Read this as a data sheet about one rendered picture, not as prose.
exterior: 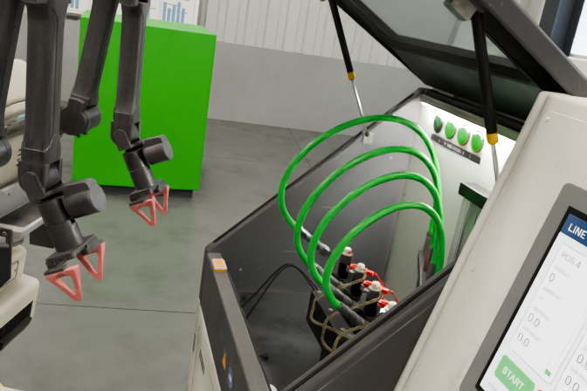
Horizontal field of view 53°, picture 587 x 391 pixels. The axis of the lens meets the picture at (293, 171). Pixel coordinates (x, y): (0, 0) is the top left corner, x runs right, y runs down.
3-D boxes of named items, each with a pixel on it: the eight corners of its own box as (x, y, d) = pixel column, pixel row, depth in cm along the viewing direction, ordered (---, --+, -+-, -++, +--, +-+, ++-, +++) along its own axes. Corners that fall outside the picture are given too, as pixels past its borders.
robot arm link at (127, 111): (134, -23, 152) (117, -25, 141) (155, -20, 151) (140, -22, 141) (122, 137, 164) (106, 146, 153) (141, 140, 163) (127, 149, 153)
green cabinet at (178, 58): (185, 167, 547) (201, 25, 512) (197, 200, 469) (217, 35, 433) (77, 160, 518) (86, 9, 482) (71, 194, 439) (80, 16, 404)
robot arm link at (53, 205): (44, 194, 120) (28, 202, 115) (72, 185, 119) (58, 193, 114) (57, 224, 122) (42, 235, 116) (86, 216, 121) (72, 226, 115)
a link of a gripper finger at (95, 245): (117, 270, 128) (101, 232, 126) (103, 285, 121) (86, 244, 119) (90, 278, 129) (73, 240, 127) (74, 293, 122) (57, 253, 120)
